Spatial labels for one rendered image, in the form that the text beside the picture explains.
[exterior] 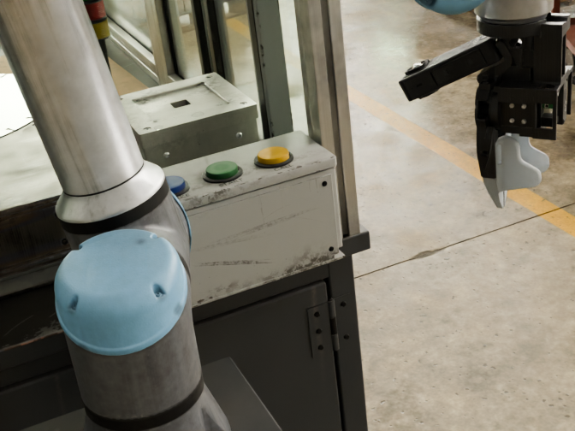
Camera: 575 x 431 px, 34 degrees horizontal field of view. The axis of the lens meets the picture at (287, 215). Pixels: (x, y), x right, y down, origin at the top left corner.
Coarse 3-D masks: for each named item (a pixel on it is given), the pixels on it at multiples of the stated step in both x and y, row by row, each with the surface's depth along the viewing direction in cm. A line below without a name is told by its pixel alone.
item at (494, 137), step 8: (488, 104) 94; (480, 112) 95; (488, 112) 94; (480, 120) 94; (488, 120) 94; (480, 128) 94; (488, 128) 94; (480, 136) 94; (488, 136) 94; (496, 136) 96; (480, 144) 95; (488, 144) 94; (480, 152) 95; (488, 152) 95; (480, 160) 96; (488, 160) 96; (480, 168) 97; (488, 168) 97; (488, 176) 98
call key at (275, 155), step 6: (264, 150) 120; (270, 150) 120; (276, 150) 120; (282, 150) 120; (258, 156) 119; (264, 156) 118; (270, 156) 118; (276, 156) 118; (282, 156) 118; (288, 156) 119; (264, 162) 118; (270, 162) 118; (276, 162) 118
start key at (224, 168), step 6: (216, 162) 118; (222, 162) 118; (228, 162) 118; (234, 162) 118; (210, 168) 117; (216, 168) 117; (222, 168) 116; (228, 168) 116; (234, 168) 116; (210, 174) 116; (216, 174) 115; (222, 174) 115; (228, 174) 116; (234, 174) 116
